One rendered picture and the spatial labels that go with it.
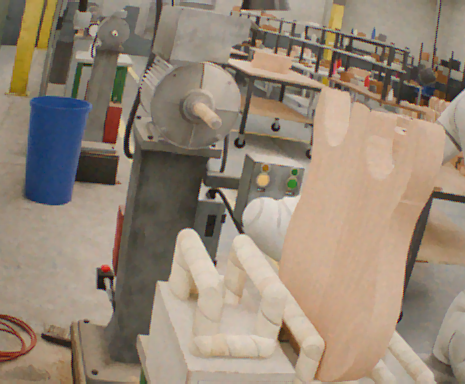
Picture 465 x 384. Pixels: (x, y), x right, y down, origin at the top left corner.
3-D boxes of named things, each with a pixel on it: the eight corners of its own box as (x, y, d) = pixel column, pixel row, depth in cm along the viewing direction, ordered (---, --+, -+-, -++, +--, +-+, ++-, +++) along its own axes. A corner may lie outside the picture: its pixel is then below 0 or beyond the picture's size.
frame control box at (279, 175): (201, 215, 214) (216, 138, 207) (264, 222, 220) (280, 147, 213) (219, 245, 192) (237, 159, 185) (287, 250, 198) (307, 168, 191)
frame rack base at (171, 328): (142, 364, 106) (153, 279, 101) (225, 369, 110) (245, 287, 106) (172, 457, 81) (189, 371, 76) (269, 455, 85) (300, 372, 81)
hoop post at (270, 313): (244, 348, 85) (260, 289, 83) (266, 348, 86) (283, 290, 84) (251, 359, 82) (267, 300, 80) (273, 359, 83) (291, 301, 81)
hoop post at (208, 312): (186, 345, 83) (197, 284, 80) (209, 346, 84) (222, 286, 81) (191, 357, 80) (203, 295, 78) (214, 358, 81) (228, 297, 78)
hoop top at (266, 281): (227, 249, 99) (232, 231, 98) (247, 251, 100) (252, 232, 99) (263, 311, 80) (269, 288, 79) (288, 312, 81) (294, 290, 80)
